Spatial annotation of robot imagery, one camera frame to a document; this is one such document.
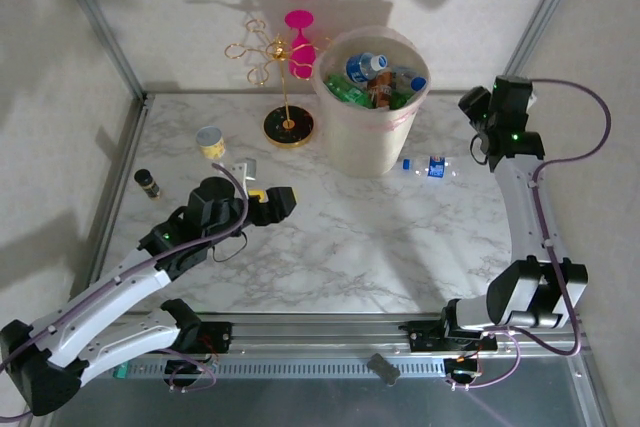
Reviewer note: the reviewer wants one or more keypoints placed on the light-blue label bottle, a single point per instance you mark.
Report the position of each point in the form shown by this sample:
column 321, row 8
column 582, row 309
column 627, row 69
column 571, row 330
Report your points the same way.
column 412, row 81

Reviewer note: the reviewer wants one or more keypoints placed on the green plastic bottle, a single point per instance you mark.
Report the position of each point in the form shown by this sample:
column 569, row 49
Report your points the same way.
column 350, row 94
column 402, row 99

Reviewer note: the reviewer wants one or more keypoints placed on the blue-label clear water bottle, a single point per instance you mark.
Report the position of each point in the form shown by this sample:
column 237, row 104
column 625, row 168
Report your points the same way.
column 357, row 69

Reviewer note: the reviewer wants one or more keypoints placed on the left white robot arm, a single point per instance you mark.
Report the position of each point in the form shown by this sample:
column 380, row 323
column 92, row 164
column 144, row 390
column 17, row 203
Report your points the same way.
column 110, row 297

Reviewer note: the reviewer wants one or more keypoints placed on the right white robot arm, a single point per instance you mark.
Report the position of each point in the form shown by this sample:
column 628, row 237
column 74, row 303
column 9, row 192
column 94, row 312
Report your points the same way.
column 520, row 207

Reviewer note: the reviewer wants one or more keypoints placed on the white round bin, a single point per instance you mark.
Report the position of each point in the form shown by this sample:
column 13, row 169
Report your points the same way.
column 360, row 157

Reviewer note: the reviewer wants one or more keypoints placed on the yellow tin can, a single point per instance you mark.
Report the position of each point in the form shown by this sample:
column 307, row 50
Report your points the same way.
column 211, row 147

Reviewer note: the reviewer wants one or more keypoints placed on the blue-cap dark-blue label bottle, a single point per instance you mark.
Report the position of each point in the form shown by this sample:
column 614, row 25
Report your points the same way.
column 436, row 167

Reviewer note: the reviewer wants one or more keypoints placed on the small dark black-capped bottle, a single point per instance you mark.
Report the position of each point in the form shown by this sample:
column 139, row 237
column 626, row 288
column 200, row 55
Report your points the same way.
column 146, row 182

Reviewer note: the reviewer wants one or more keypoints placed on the pink wine glass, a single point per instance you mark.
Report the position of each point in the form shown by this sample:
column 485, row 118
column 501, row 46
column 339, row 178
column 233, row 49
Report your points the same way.
column 303, row 61

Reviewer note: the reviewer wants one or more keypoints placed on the green terminal connector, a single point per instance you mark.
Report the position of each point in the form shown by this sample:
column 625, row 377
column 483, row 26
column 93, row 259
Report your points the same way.
column 120, row 371

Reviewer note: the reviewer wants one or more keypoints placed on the grey rectangular clip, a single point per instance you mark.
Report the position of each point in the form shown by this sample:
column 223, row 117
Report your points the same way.
column 384, row 369

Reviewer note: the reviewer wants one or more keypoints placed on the grey metal sheet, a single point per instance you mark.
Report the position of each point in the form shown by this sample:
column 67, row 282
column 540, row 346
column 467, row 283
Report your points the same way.
column 300, row 407

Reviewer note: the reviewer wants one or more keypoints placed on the aluminium rear rail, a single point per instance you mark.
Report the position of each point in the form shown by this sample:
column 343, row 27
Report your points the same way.
column 440, row 92

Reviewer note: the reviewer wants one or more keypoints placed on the aluminium upright post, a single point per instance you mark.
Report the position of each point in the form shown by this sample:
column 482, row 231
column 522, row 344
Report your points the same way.
column 95, row 17
column 538, row 17

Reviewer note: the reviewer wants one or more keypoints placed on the aluminium side rail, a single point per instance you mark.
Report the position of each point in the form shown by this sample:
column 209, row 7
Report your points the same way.
column 114, row 197

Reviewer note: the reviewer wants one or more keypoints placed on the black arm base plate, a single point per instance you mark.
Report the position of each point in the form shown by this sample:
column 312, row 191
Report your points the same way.
column 425, row 334
column 220, row 334

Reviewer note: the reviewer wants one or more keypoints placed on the aluminium front rail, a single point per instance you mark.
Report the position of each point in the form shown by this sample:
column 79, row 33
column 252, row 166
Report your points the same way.
column 320, row 334

